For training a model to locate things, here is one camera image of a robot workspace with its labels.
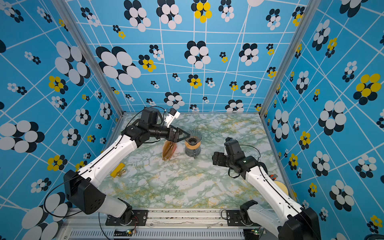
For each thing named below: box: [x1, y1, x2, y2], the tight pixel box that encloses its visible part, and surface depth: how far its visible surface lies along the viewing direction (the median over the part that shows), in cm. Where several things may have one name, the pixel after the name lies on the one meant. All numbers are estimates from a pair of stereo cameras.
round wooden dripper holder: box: [184, 141, 201, 150], surface depth 91 cm
